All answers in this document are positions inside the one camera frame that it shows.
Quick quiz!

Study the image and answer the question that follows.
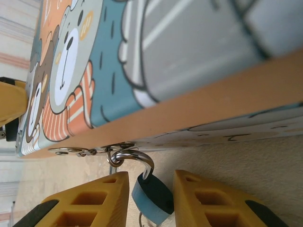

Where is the cartoon bear LOVE box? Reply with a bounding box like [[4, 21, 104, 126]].
[[15, 0, 303, 159]]

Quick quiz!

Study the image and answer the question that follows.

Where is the silver box hasp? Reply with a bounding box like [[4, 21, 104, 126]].
[[48, 141, 139, 157]]

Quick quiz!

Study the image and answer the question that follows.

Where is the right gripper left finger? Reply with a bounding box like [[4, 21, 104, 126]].
[[13, 171, 130, 227]]

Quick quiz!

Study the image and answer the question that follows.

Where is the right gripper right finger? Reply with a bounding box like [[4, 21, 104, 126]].
[[172, 169, 291, 227]]

